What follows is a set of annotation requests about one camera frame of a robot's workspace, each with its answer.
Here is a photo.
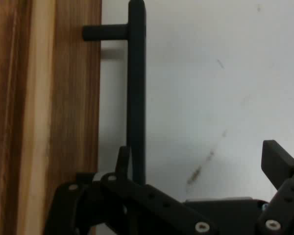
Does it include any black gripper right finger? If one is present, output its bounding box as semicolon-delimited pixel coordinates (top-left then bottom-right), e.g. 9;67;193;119
256;140;294;235

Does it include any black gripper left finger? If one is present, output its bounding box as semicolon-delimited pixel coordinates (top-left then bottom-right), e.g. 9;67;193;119
44;146;219;235

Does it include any black bar door handle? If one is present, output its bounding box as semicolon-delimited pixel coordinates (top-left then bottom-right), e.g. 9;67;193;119
82;0;147;186

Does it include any wooden cabinet door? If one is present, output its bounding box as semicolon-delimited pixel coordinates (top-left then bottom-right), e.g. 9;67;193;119
0;0;102;235

